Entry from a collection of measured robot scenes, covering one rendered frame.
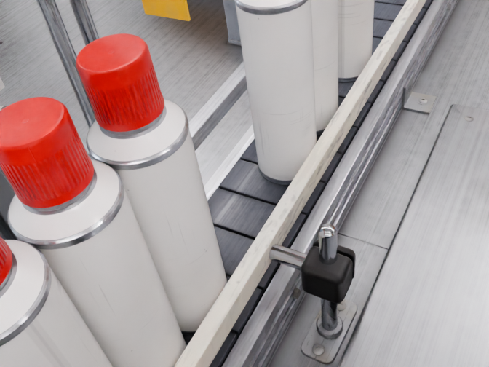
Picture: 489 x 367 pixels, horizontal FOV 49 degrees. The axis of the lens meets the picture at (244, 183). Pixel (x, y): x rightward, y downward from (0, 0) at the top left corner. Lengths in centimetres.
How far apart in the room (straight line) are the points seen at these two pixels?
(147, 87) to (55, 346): 12
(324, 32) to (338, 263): 19
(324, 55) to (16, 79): 47
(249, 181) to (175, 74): 28
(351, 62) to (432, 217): 19
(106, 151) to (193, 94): 41
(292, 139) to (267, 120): 3
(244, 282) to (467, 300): 15
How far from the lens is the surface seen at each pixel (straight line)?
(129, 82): 25
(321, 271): 35
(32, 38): 89
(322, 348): 42
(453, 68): 68
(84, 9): 35
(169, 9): 31
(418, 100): 62
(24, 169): 22
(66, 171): 23
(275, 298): 39
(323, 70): 46
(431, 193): 46
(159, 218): 29
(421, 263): 41
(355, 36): 54
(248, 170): 47
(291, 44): 38
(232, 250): 42
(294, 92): 40
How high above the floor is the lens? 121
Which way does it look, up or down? 45 degrees down
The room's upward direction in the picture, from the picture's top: 10 degrees counter-clockwise
